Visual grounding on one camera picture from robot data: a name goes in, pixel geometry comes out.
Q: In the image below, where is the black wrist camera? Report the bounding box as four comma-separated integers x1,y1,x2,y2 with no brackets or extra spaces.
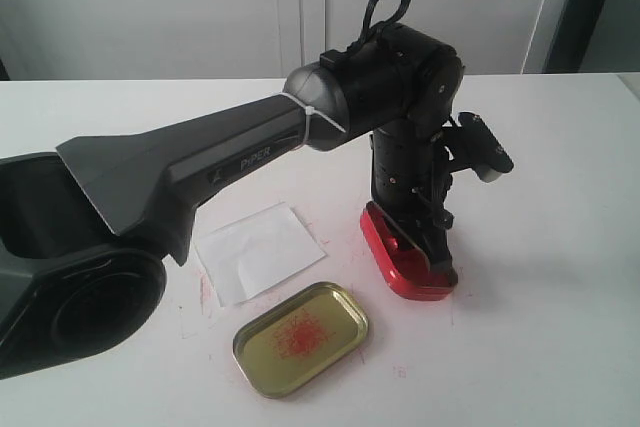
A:
444,112,514,183

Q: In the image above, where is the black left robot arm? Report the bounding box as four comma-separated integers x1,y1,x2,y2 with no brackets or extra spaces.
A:
1,24,463,378

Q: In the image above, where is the red ink pad tin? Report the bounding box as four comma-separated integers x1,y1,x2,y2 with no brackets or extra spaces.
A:
360,201,457,301

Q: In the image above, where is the white zip tie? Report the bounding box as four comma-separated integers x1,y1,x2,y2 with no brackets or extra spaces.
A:
279,92,346,150

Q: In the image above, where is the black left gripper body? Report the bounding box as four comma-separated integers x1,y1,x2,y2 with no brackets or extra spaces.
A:
372,119,453,227

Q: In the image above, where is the gold tin lid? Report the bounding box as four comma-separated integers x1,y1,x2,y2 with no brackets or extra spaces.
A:
232,282,369,399

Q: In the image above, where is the white cabinet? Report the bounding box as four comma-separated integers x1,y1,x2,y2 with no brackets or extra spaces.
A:
1,0,565,80

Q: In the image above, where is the white paper sheet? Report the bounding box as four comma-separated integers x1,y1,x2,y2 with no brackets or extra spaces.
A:
195,203,325,307

